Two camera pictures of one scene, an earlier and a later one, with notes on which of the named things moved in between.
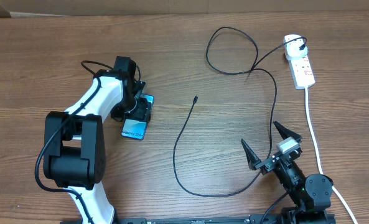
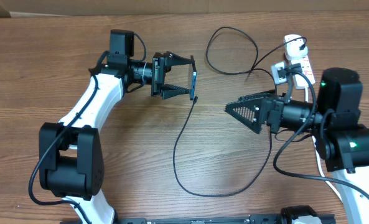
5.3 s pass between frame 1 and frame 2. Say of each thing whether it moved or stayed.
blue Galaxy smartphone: moved
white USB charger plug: stayed
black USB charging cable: stayed
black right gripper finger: moved
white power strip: stayed
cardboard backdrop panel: stayed
